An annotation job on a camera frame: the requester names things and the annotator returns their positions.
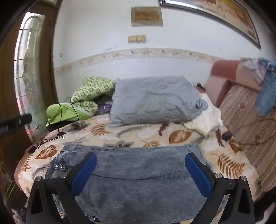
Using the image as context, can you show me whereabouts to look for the grey denim pants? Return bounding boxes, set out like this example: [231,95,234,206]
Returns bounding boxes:
[45,143,207,223]

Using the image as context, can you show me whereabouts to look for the leaf pattern bed blanket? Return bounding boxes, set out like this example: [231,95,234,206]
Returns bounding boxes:
[14,115,262,199]

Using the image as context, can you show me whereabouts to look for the black power adapter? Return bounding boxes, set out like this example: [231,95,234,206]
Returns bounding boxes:
[222,131,233,141]

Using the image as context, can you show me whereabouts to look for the green patterned quilt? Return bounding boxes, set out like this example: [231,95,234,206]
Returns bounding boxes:
[46,77,115,127]

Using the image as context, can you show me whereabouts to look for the cream white pillow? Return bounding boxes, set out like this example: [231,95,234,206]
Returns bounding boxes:
[183,93,223,135]

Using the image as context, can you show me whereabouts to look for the wooden door with glass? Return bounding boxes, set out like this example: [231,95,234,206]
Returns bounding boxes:
[1,1,61,223]

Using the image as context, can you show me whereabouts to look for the purple cloth behind pillow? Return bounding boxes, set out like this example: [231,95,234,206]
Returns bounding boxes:
[98,100,112,113]

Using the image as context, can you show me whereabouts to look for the blue jeans on sofa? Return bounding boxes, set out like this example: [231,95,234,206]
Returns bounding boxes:
[255,57,276,117]

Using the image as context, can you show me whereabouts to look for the grey quilted pillow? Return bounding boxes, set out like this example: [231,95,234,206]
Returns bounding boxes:
[110,76,208,127]

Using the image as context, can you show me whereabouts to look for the light clothes on sofa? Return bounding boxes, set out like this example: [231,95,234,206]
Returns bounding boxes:
[242,58,267,85]

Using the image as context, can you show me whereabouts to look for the black cable on quilt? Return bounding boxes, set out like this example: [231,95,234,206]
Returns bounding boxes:
[57,96,81,135]

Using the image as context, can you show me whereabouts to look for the pink sofa frame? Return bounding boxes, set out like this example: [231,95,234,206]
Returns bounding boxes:
[204,60,262,107]

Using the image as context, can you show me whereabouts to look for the beige wall switch plate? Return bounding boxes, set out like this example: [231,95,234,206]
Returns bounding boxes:
[128,35,146,43]

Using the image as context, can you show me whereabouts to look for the small framed wall plaque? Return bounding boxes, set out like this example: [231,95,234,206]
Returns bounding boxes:
[131,7,163,27]

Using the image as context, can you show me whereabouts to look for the framed picture on wall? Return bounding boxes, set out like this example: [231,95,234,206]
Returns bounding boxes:
[160,0,261,49]

